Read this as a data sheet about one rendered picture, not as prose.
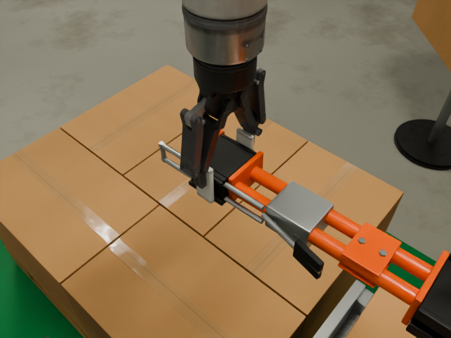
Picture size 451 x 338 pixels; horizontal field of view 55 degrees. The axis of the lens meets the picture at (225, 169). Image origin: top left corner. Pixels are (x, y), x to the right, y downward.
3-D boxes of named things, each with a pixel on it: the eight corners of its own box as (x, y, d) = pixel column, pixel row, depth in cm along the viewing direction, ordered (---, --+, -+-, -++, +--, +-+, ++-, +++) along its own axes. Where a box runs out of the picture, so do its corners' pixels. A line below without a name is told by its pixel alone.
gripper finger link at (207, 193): (213, 168, 59) (210, 172, 58) (214, 201, 64) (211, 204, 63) (197, 158, 60) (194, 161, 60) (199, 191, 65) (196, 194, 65)
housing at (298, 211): (331, 222, 61) (336, 202, 58) (304, 254, 58) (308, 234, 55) (290, 198, 65) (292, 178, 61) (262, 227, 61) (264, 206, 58)
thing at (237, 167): (262, 175, 68) (264, 152, 64) (232, 204, 64) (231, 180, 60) (221, 151, 71) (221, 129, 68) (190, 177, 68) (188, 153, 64)
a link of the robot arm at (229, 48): (285, -2, 46) (280, 47, 50) (221, -26, 50) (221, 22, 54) (229, 31, 41) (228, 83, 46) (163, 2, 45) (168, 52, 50)
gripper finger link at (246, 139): (235, 129, 64) (239, 126, 65) (235, 161, 69) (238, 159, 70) (252, 137, 63) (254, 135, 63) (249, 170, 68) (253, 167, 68)
